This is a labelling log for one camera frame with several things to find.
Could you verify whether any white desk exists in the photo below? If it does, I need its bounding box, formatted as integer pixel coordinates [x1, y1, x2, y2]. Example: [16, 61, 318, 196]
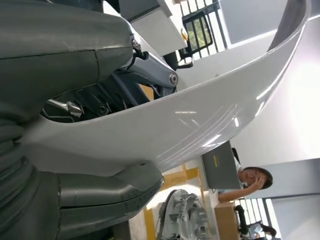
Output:
[118, 0, 189, 57]

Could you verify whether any black office chair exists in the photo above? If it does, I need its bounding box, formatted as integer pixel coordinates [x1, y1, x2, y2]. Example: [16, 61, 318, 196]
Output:
[163, 47, 195, 71]

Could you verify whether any black framed window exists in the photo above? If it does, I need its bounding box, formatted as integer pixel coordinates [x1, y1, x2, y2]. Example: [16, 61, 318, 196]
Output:
[181, 0, 228, 62]

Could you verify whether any grey wheel hubcap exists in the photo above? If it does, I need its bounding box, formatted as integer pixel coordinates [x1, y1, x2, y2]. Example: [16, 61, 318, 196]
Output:
[155, 189, 210, 240]

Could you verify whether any grey laptop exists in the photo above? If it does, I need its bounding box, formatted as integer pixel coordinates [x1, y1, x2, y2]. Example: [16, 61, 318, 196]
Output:
[200, 140, 242, 191]

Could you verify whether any person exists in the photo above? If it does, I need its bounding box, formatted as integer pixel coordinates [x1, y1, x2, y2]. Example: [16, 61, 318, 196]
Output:
[217, 147, 274, 204]

